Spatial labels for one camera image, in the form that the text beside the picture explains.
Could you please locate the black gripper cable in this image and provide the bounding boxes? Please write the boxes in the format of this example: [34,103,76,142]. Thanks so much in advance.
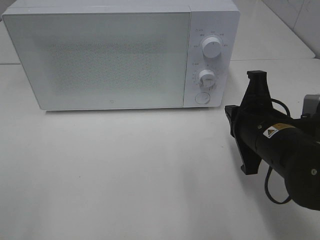
[264,98,293,205]

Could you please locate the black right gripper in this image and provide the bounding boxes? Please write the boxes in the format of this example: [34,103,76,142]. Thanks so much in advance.
[224,70,295,175]

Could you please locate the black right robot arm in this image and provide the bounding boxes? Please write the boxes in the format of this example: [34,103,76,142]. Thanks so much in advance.
[224,70,320,210]

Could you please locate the upper white power knob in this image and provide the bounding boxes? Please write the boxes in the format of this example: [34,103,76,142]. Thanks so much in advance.
[200,35,222,59]

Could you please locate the white timer knob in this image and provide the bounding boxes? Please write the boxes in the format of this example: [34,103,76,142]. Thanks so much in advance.
[198,69,217,88]

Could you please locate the white microwave door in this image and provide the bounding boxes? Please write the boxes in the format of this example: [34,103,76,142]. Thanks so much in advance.
[4,12,190,111]

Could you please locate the round white door button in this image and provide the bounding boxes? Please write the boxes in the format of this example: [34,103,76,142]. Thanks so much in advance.
[195,92,211,105]

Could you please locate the white microwave oven body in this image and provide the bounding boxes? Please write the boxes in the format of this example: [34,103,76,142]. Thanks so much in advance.
[2,0,240,110]

